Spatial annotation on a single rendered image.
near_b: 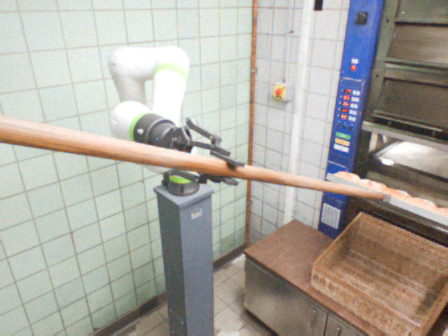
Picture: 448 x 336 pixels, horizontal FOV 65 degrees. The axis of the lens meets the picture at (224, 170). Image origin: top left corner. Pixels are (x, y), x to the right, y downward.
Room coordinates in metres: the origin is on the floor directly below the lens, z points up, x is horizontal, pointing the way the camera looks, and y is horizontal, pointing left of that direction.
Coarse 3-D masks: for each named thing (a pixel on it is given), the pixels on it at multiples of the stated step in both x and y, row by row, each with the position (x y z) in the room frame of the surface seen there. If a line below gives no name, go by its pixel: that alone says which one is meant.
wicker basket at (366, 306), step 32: (352, 224) 1.68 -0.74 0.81; (384, 224) 1.65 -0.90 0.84; (320, 256) 1.48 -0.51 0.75; (352, 256) 1.67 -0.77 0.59; (384, 256) 1.57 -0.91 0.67; (416, 256) 1.48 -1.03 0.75; (320, 288) 1.40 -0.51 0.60; (352, 288) 1.28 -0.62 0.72; (384, 288) 1.41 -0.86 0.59; (416, 288) 1.41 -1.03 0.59; (384, 320) 1.21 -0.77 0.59; (416, 320) 1.21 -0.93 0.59
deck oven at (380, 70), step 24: (384, 0) 1.86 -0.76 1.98; (384, 24) 1.84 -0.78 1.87; (384, 48) 1.83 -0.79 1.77; (384, 72) 1.81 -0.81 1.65; (408, 72) 1.73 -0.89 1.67; (432, 72) 1.64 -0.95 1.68; (384, 120) 1.86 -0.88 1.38; (360, 144) 1.85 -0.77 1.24; (384, 144) 1.94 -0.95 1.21; (360, 168) 1.83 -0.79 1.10; (384, 216) 1.69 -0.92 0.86
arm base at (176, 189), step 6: (162, 174) 1.49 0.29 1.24; (168, 174) 1.45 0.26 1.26; (162, 180) 1.46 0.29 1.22; (168, 180) 1.44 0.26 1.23; (168, 186) 1.40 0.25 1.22; (174, 186) 1.37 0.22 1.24; (180, 186) 1.36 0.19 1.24; (186, 186) 1.36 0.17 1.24; (192, 186) 1.37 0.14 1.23; (198, 186) 1.41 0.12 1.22; (174, 192) 1.35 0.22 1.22; (180, 192) 1.36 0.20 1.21; (186, 192) 1.35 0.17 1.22; (192, 192) 1.36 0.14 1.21
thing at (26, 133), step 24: (0, 120) 0.36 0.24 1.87; (24, 120) 0.38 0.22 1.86; (24, 144) 0.37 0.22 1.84; (48, 144) 0.38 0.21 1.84; (72, 144) 0.40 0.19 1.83; (96, 144) 0.42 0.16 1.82; (120, 144) 0.45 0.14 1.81; (144, 144) 0.48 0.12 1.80; (192, 168) 0.53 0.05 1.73; (216, 168) 0.56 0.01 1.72; (240, 168) 0.61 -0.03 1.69; (336, 192) 0.90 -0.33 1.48; (360, 192) 1.01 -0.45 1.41
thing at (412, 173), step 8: (368, 160) 1.80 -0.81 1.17; (376, 160) 1.77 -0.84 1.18; (384, 160) 1.77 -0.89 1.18; (384, 168) 1.73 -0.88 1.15; (392, 168) 1.70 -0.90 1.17; (400, 168) 1.67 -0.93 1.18; (408, 168) 1.67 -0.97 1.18; (408, 176) 1.64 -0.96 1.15; (416, 176) 1.61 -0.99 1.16; (424, 176) 1.58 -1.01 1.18; (432, 176) 1.58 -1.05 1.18; (432, 184) 1.55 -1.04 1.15; (440, 184) 1.53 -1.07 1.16
